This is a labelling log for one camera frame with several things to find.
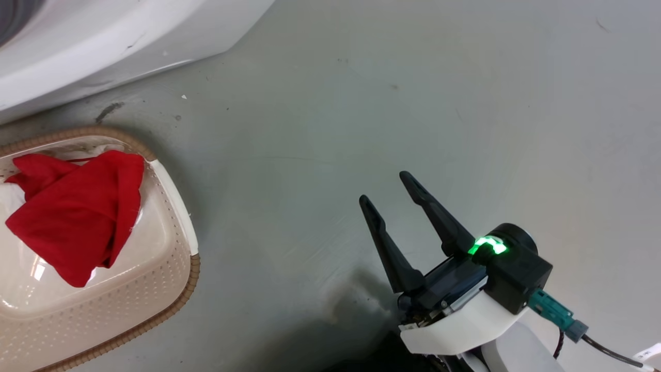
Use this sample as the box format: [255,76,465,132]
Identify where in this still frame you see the grey rubber door gasket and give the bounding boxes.
[0,0,43,48]

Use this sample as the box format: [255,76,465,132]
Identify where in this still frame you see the thin black right gripper cable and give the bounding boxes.
[583,335,661,371]

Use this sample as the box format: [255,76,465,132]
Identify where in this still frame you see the cream perforated laundry basket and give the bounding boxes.
[0,126,201,372]

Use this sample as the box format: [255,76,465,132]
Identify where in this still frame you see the white front-load washing machine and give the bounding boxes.
[0,0,275,126]

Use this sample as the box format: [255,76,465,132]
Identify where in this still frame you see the red and white jersey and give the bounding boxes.
[0,144,145,288]

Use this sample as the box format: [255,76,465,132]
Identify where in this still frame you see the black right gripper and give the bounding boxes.
[359,171,539,326]

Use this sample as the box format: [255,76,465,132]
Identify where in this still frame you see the white cable tag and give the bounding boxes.
[633,343,661,363]

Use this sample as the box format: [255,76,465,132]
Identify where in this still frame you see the teal right cable connector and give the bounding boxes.
[527,288,589,343]

